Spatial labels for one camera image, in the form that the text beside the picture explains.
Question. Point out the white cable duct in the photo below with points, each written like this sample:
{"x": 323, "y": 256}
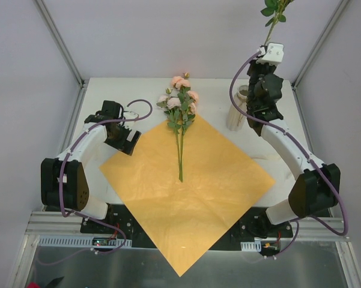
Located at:
{"x": 254, "y": 246}
{"x": 83, "y": 242}

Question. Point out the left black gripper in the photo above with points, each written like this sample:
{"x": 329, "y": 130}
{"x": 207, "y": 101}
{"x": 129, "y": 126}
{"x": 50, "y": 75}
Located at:
{"x": 129, "y": 141}

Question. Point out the cream printed ribbon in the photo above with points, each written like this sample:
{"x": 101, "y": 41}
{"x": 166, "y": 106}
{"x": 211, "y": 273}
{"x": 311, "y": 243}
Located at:
{"x": 274, "y": 165}

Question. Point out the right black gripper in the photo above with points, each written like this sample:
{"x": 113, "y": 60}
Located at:
{"x": 259, "y": 67}

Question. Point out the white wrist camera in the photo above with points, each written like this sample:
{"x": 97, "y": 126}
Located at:
{"x": 272, "y": 53}
{"x": 130, "y": 115}

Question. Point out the left white cable duct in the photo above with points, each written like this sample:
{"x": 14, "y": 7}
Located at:
{"x": 83, "y": 242}

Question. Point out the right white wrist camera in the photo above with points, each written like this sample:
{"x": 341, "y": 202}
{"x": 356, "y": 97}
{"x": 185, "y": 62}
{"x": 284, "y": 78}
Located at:
{"x": 272, "y": 53}

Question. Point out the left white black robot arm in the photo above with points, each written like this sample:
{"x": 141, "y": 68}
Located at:
{"x": 63, "y": 181}

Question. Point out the left aluminium frame post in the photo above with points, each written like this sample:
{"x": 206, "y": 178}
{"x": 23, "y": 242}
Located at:
{"x": 59, "y": 41}

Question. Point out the orange wrapping paper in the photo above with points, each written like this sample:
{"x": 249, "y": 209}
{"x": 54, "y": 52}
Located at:
{"x": 185, "y": 211}

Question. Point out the right aluminium frame post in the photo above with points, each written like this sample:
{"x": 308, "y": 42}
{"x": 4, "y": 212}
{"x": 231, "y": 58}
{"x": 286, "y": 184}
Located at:
{"x": 331, "y": 23}

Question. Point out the beige ribbed vase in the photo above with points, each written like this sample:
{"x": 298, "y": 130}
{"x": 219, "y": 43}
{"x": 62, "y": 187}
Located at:
{"x": 235, "y": 120}

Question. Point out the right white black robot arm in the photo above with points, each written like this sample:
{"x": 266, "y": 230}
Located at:
{"x": 315, "y": 181}

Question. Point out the aluminium frame post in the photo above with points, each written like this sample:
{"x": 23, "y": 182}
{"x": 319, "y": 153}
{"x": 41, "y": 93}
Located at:
{"x": 59, "y": 41}
{"x": 331, "y": 23}

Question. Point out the right white cable duct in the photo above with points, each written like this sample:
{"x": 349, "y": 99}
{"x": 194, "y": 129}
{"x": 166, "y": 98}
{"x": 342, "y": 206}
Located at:
{"x": 254, "y": 246}

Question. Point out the aluminium front rail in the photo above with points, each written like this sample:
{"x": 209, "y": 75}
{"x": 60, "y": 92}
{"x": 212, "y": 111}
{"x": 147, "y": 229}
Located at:
{"x": 53, "y": 223}

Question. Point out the pink flower bouquet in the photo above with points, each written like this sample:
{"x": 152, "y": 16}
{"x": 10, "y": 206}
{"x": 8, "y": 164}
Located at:
{"x": 179, "y": 104}

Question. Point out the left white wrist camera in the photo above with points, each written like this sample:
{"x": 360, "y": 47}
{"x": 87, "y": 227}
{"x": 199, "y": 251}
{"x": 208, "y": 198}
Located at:
{"x": 130, "y": 115}

